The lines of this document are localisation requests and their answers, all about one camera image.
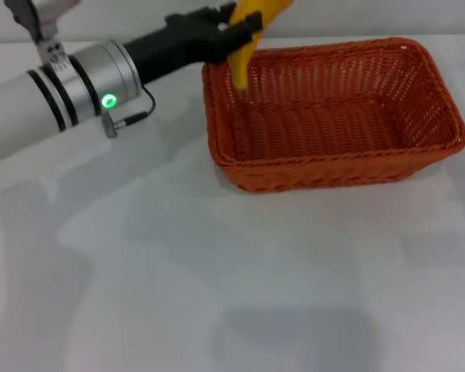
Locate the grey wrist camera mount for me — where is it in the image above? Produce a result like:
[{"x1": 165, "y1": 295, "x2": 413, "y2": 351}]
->
[{"x1": 3, "y1": 0, "x2": 82, "y2": 74}]

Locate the orange woven plastic basket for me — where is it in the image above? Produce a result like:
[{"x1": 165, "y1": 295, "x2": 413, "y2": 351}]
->
[{"x1": 201, "y1": 36, "x2": 465, "y2": 194}]

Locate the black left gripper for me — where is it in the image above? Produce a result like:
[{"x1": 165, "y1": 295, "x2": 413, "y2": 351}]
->
[{"x1": 122, "y1": 1, "x2": 264, "y2": 84}]

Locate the black cable with metal plug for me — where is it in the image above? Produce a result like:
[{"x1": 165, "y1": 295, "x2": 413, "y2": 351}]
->
[{"x1": 102, "y1": 84, "x2": 157, "y2": 140}]

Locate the yellow banana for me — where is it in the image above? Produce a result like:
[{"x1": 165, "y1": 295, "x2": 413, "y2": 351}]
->
[{"x1": 226, "y1": 0, "x2": 296, "y2": 92}]

